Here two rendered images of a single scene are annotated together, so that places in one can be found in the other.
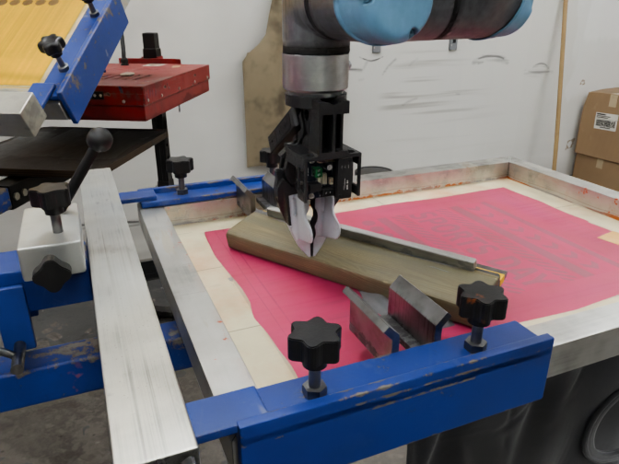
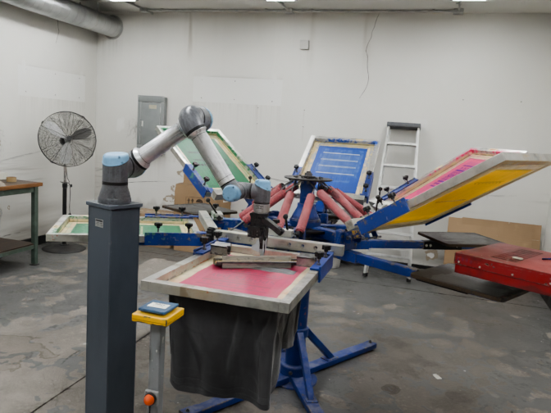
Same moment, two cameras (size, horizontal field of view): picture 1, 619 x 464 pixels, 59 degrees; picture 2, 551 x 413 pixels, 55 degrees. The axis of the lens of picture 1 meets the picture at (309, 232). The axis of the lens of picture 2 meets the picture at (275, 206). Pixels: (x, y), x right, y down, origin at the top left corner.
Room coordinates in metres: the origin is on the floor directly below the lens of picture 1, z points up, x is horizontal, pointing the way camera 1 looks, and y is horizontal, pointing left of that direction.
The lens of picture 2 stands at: (2.23, -1.87, 1.58)
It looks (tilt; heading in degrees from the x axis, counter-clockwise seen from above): 8 degrees down; 129
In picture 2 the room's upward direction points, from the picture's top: 4 degrees clockwise
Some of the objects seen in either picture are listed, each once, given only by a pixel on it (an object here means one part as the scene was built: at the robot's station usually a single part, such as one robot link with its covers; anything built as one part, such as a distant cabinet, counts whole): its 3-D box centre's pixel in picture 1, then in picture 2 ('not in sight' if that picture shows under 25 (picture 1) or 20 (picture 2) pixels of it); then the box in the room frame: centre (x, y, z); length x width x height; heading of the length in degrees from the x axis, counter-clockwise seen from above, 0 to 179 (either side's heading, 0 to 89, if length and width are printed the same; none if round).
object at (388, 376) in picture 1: (397, 393); (210, 251); (0.39, -0.08, 0.97); 0.30 x 0.05 x 0.07; 113
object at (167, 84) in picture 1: (113, 87); (545, 271); (1.74, 0.61, 1.06); 0.61 x 0.46 x 0.12; 173
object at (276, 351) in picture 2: not in sight; (286, 334); (0.95, -0.16, 0.74); 0.46 x 0.04 x 0.42; 113
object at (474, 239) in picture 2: not in sight; (402, 242); (0.73, 1.32, 0.91); 1.34 x 0.40 x 0.08; 53
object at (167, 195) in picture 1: (229, 202); (321, 266); (0.90, 0.14, 0.97); 0.30 x 0.05 x 0.07; 113
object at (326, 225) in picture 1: (327, 226); (257, 247); (0.64, -0.02, 1.03); 0.06 x 0.03 x 0.09; 23
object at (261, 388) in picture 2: not in sight; (219, 347); (0.85, -0.46, 0.74); 0.45 x 0.03 x 0.43; 23
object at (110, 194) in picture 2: not in sight; (115, 191); (0.09, -0.43, 1.25); 0.15 x 0.15 x 0.10
